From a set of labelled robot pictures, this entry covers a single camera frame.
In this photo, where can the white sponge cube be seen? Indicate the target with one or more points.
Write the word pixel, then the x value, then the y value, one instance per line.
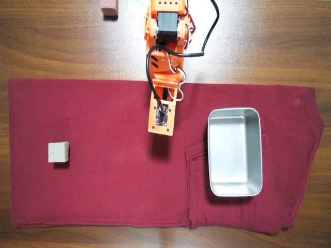
pixel 58 152

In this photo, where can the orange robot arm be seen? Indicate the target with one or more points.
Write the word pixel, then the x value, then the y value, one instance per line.
pixel 152 25

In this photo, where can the reddish brown block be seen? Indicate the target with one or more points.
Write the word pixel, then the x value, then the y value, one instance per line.
pixel 110 9

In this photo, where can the pink cloth mat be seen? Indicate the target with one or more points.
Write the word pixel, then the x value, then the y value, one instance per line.
pixel 103 155

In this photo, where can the rectangular stainless steel tray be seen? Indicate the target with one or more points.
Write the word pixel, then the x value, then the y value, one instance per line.
pixel 234 152

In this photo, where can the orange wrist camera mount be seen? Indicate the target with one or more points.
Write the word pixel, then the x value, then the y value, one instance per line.
pixel 155 121

